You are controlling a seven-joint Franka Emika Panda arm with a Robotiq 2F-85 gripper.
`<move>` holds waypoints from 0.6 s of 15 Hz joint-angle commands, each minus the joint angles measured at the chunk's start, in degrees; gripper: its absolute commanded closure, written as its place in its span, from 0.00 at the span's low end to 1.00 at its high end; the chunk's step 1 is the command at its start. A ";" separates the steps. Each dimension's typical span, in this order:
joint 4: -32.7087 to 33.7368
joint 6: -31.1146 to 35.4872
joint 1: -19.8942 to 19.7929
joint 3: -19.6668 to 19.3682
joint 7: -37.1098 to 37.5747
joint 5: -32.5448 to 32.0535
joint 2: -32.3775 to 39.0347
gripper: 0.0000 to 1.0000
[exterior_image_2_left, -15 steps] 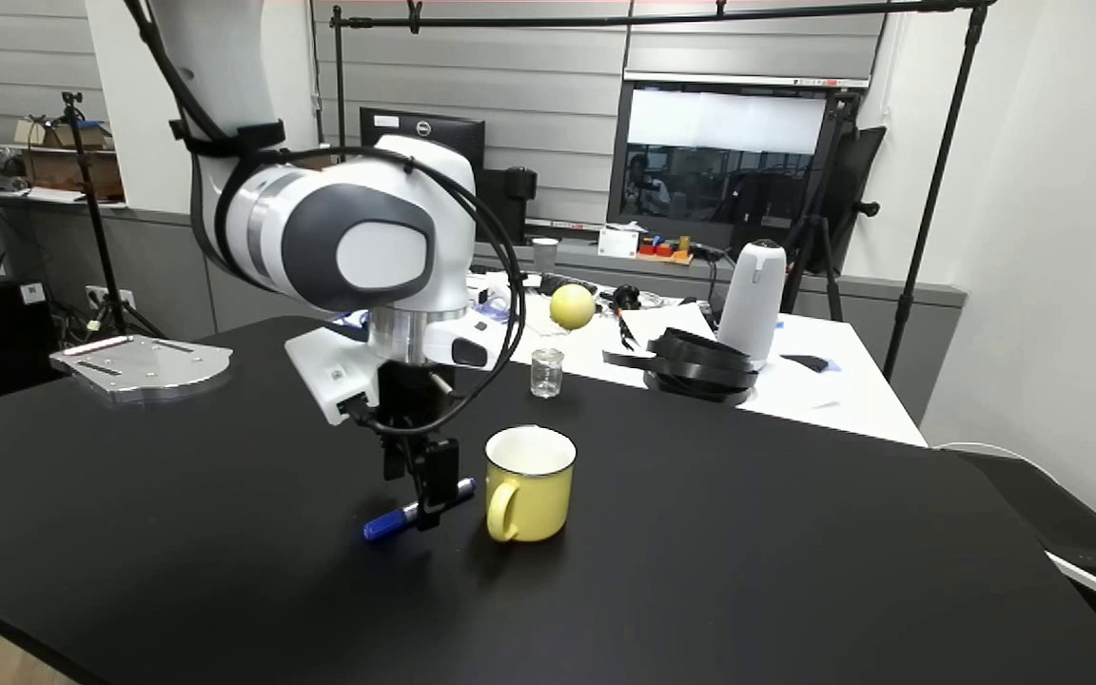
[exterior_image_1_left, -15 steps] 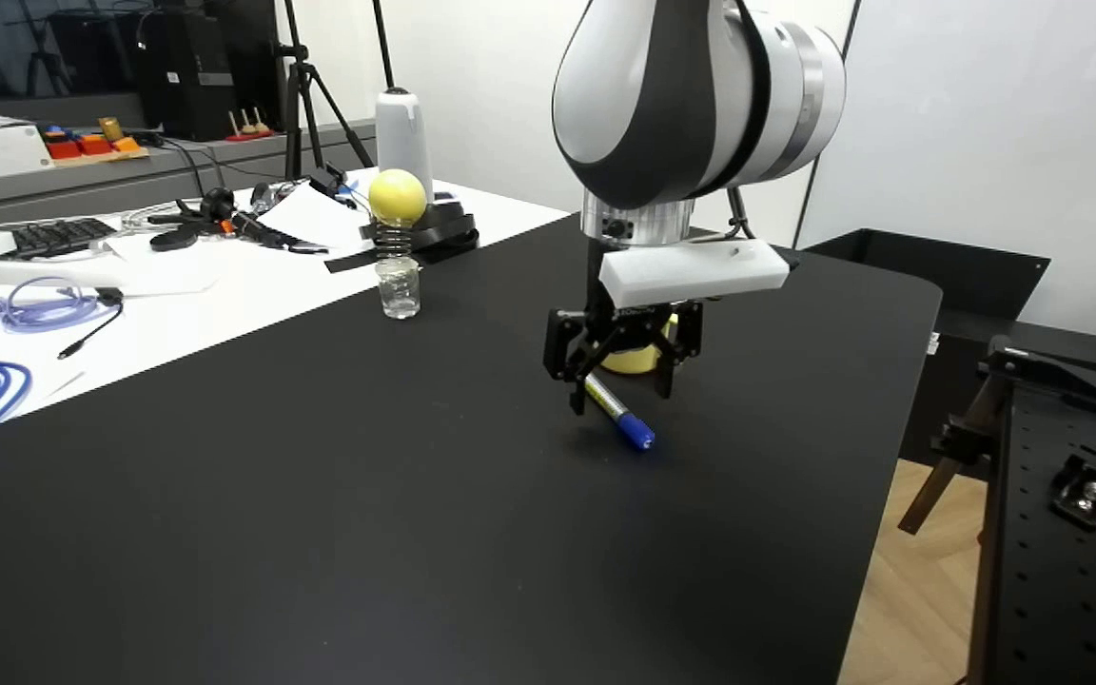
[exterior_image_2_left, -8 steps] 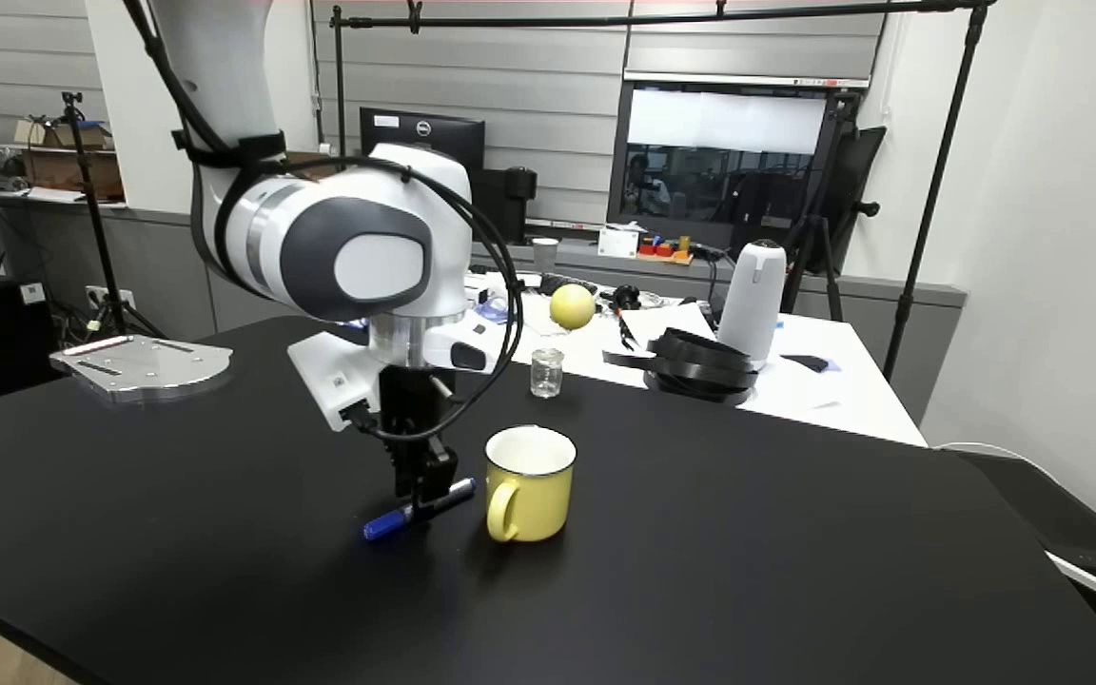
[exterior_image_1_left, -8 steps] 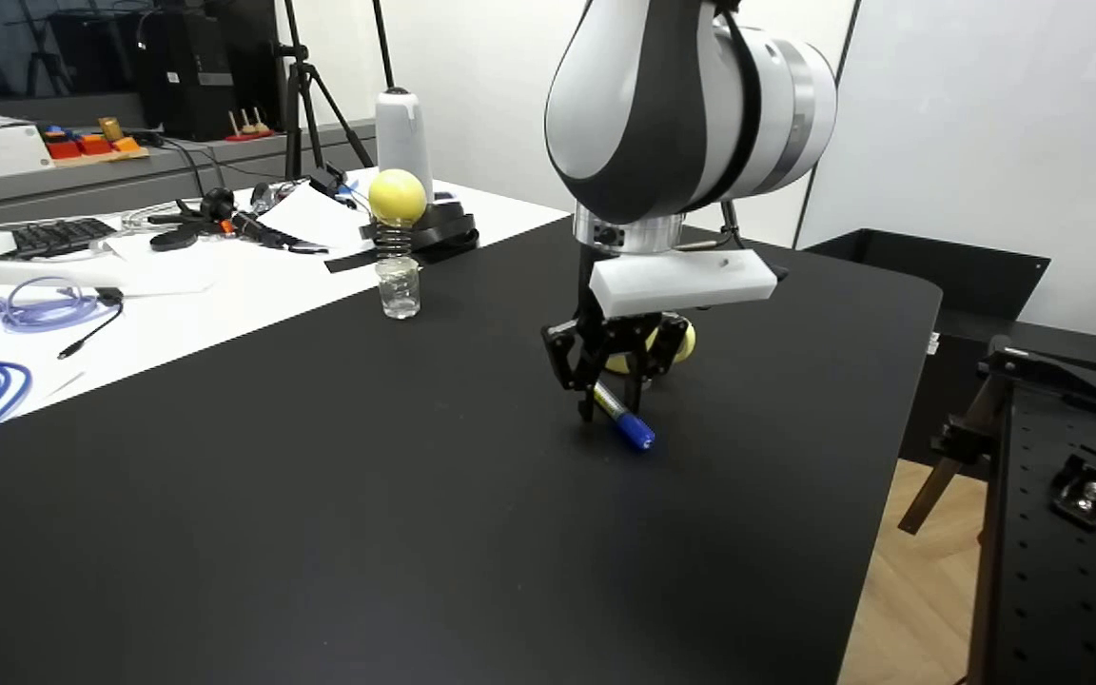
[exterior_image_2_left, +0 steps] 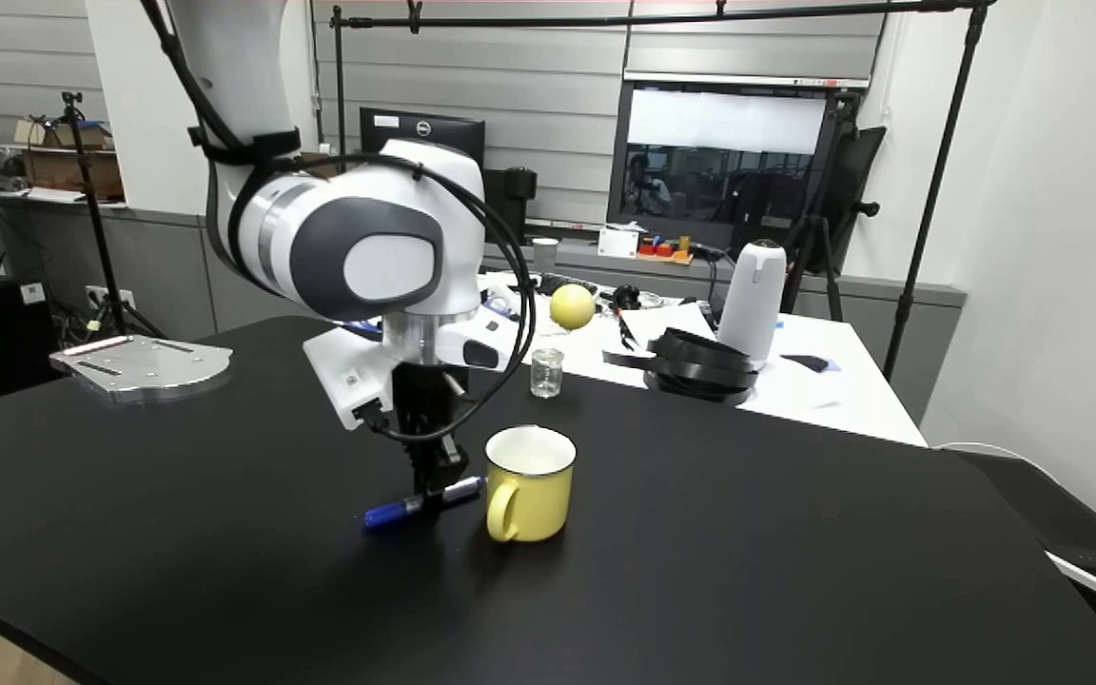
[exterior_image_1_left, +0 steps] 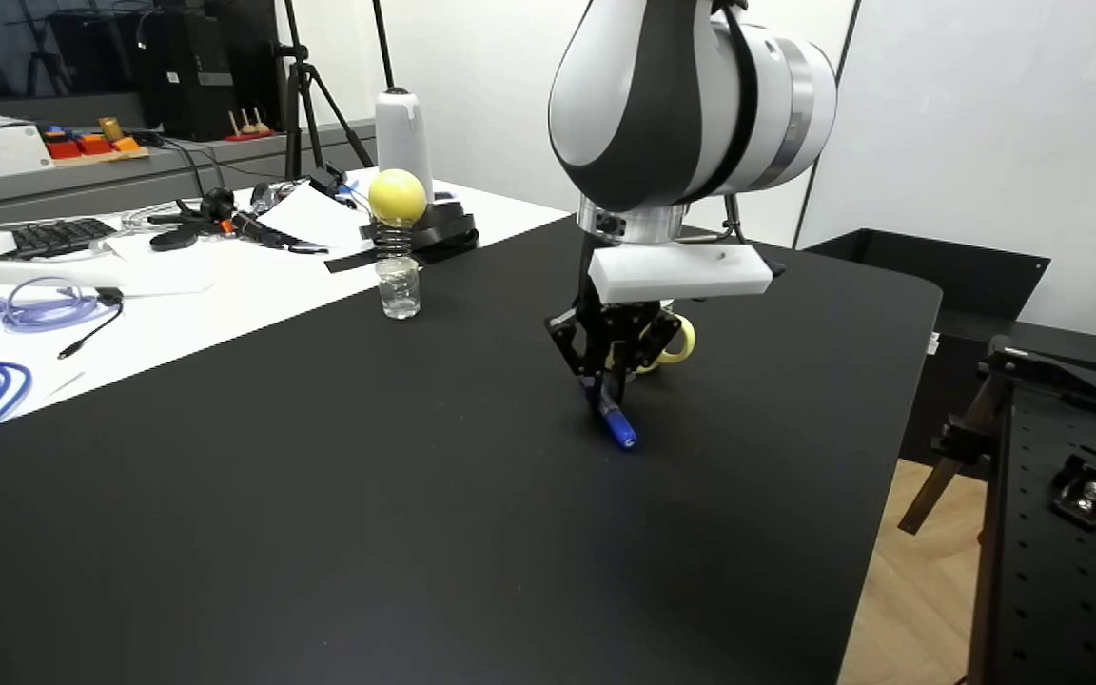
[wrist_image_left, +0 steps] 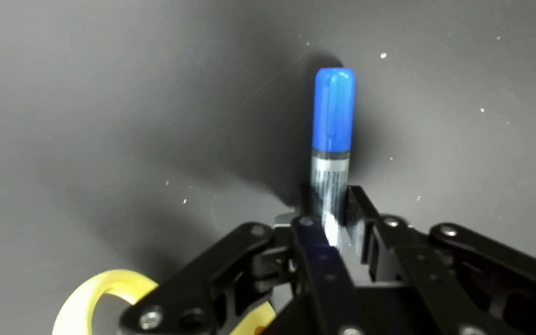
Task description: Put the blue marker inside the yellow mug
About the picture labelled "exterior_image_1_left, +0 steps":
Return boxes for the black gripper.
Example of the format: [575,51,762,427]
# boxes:
[542,296,687,411]

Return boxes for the blue marker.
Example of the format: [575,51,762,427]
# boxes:
[589,377,643,455]

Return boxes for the small clear glass jar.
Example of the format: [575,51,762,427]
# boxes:
[372,222,424,323]

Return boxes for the yellow ball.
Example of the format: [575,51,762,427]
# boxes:
[361,165,432,231]

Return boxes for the white kettle jug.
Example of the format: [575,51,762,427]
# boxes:
[372,84,432,198]

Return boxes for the black tools pile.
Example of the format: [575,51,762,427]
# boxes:
[145,183,334,260]

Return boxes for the white table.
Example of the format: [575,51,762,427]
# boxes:
[0,166,575,448]

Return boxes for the black perforated breadboard table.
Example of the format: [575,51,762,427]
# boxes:
[892,320,1096,685]

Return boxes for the orange red small items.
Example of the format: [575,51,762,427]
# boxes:
[41,115,147,165]

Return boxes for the black keyboard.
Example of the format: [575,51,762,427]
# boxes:
[0,214,120,266]

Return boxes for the white wrist camera block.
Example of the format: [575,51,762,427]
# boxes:
[585,237,781,309]

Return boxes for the black camera tripod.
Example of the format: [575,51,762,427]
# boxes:
[270,0,376,183]

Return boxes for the thin lilac looped cable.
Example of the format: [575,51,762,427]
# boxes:
[0,277,120,337]

